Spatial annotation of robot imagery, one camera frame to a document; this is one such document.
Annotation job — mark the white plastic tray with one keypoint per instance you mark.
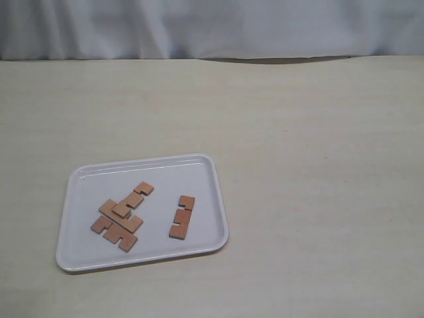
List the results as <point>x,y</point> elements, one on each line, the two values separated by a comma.
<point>79,249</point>

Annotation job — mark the wooden notched piece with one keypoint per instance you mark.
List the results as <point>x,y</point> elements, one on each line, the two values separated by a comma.
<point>114,233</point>
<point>133,200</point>
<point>182,217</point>
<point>131,222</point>

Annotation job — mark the white backdrop cloth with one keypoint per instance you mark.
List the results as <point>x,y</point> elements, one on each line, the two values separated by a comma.
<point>60,30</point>

